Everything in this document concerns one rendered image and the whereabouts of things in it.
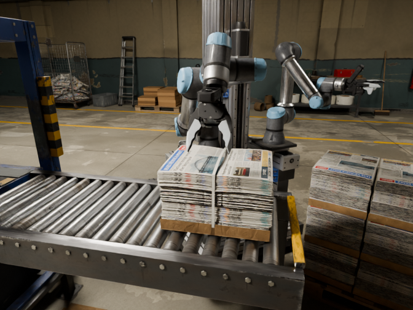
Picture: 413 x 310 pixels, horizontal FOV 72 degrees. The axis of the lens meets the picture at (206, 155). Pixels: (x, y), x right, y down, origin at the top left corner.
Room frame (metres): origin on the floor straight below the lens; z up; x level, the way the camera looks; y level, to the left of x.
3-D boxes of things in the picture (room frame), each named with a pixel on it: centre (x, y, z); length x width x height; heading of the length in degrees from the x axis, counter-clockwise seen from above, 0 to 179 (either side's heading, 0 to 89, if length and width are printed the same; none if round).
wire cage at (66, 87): (8.11, 3.98, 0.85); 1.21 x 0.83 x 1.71; 78
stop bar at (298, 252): (0.89, -0.32, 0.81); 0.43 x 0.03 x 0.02; 168
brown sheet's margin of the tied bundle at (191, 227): (0.99, 0.06, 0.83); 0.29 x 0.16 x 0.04; 168
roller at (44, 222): (1.09, 0.59, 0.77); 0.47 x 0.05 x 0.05; 168
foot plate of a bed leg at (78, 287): (1.40, 0.85, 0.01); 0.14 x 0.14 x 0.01; 78
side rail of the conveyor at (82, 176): (1.28, 0.28, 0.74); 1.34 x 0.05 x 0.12; 78
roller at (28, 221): (1.10, 0.65, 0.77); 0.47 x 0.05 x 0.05; 168
